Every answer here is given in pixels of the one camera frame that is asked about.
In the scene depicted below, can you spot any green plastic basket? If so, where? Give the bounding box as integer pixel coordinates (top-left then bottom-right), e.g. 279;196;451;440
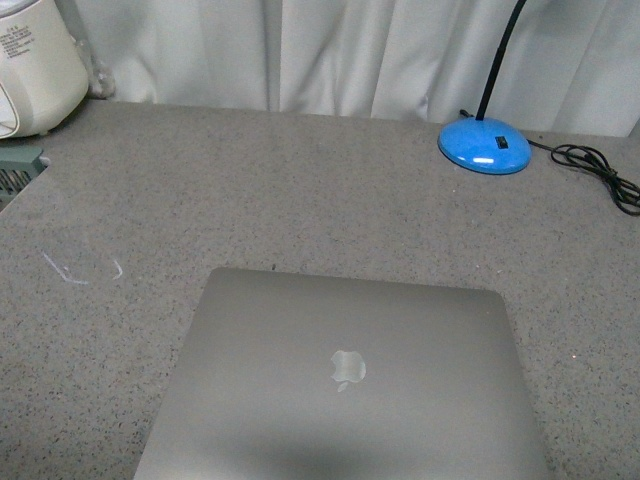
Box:
1;146;49;209

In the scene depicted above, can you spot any black lamp power cable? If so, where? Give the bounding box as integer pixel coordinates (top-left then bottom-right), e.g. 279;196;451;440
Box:
527;138;640;217

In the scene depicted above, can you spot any blue desk lamp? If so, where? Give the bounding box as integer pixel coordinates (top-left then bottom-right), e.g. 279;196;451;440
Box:
437;0;531;175

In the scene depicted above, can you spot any white rice cooker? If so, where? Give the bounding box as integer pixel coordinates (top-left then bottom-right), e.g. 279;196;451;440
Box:
1;0;88;139

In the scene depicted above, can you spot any grey laptop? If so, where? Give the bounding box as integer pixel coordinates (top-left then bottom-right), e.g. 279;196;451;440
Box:
135;268;551;479

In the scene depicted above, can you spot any white curtain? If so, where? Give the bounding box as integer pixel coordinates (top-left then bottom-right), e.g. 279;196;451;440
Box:
58;1;639;137

